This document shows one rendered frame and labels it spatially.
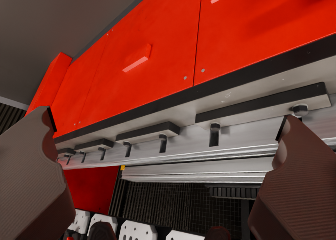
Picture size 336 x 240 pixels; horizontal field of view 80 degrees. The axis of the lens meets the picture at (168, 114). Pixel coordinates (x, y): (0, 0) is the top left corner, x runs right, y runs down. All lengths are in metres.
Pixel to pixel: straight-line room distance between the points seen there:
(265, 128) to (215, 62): 0.20
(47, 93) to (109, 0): 0.88
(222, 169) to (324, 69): 0.53
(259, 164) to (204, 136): 0.26
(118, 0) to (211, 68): 1.04
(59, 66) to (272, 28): 1.75
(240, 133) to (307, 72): 0.21
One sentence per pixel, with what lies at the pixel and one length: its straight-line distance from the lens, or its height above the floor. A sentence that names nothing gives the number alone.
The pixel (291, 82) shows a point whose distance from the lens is 0.47.
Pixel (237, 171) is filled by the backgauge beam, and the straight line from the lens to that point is 0.82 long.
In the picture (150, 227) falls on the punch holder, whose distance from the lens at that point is 0.66.
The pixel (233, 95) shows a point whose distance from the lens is 0.49.
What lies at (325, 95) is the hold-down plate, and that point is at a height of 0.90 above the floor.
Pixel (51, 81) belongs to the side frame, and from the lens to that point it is 1.93.
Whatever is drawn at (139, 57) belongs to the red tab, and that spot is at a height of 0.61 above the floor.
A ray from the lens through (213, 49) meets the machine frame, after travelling 0.58.
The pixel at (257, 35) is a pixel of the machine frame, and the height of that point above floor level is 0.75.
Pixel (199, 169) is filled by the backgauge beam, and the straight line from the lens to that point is 0.90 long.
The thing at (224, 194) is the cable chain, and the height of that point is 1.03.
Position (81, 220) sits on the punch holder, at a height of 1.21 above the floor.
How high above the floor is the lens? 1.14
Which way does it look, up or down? 26 degrees down
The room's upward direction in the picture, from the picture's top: 172 degrees counter-clockwise
